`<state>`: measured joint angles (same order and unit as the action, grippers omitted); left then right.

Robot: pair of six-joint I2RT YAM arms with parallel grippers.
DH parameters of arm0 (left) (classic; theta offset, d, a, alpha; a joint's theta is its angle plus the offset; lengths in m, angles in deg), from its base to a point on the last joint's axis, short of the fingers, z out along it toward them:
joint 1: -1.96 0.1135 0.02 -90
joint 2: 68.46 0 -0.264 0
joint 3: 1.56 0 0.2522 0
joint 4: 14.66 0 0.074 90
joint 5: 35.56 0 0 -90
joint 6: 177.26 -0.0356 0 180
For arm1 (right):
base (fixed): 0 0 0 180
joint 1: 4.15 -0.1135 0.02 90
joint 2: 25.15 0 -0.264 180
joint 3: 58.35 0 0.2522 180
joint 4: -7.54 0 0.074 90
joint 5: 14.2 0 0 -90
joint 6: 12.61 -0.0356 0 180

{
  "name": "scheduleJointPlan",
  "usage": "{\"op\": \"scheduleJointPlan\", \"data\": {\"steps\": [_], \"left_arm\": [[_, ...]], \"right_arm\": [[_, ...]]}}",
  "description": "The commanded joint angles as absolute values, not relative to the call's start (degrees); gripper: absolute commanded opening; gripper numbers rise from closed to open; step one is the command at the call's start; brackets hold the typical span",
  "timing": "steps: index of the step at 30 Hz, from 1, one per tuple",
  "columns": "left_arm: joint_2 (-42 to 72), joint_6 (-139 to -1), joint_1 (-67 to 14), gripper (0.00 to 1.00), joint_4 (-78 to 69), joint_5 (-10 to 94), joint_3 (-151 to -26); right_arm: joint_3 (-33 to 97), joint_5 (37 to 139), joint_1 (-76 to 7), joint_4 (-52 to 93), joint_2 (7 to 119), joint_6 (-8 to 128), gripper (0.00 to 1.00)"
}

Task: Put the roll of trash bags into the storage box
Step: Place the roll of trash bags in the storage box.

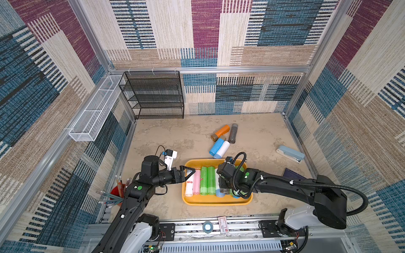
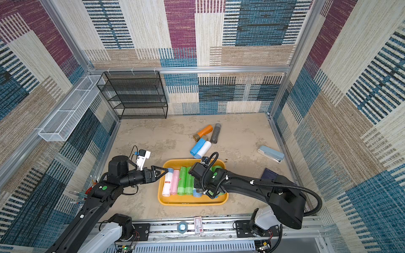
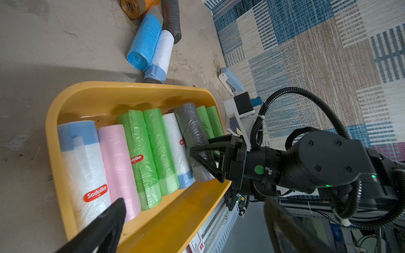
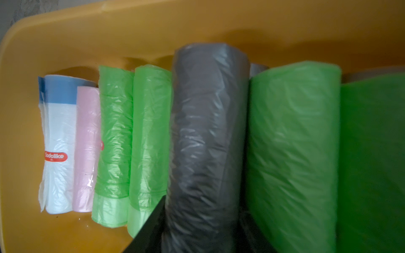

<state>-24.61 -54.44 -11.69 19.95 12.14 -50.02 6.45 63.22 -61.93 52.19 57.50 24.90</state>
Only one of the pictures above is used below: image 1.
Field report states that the white blue trash bag roll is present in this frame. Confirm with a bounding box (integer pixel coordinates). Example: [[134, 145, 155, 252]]
[[185, 170, 194, 197]]

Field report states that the tape roll on rail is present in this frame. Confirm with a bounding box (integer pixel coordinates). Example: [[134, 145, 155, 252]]
[[203, 221, 214, 234]]

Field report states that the red pen cup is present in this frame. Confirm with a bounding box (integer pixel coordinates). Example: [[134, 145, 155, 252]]
[[96, 175, 132, 207]]

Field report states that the light blue trash bag roll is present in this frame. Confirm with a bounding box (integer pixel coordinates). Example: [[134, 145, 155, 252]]
[[209, 138, 225, 156]]

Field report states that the orange trash bag roll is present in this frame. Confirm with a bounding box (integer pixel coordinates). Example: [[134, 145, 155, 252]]
[[211, 125, 231, 142]]

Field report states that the dark blue notebook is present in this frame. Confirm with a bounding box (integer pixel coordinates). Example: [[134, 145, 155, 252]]
[[282, 168, 306, 180]]

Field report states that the white red label card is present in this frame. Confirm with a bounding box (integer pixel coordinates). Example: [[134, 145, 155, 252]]
[[218, 216, 229, 234]]

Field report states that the white blue-end trash bag roll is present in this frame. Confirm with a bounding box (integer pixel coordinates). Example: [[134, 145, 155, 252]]
[[214, 141, 231, 159]]

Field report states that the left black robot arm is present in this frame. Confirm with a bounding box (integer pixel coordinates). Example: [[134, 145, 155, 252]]
[[93, 156, 196, 253]]

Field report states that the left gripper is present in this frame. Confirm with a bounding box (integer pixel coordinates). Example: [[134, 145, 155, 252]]
[[152, 167, 195, 188]]

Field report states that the short green trash bag roll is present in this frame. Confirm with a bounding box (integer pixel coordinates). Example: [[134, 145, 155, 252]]
[[207, 166, 216, 195]]

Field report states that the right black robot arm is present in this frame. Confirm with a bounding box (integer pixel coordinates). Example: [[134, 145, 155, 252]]
[[217, 162, 369, 229]]

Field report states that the pink trash bag roll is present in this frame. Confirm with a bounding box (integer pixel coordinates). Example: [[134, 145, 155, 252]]
[[193, 169, 201, 195]]

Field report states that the light blue stapler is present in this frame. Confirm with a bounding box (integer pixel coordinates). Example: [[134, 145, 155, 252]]
[[276, 145, 305, 163]]

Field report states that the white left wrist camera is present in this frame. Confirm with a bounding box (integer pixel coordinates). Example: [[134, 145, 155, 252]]
[[163, 149, 178, 171]]

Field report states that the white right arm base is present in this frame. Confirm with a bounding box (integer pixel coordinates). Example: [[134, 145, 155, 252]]
[[259, 205, 317, 238]]

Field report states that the yellow plastic storage tray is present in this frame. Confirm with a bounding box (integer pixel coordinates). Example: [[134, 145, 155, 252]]
[[181, 158, 254, 206]]

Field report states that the white wire mesh basket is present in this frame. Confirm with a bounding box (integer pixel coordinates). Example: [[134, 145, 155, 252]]
[[69, 75, 121, 142]]

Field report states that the white labelled trash bag roll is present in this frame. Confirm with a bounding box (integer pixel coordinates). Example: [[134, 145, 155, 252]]
[[215, 169, 225, 198]]

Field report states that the grey trash bag roll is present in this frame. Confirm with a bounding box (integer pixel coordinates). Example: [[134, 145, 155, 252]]
[[228, 123, 238, 144]]

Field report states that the black mesh shelf rack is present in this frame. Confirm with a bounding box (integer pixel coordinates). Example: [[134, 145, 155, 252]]
[[119, 71, 185, 120]]

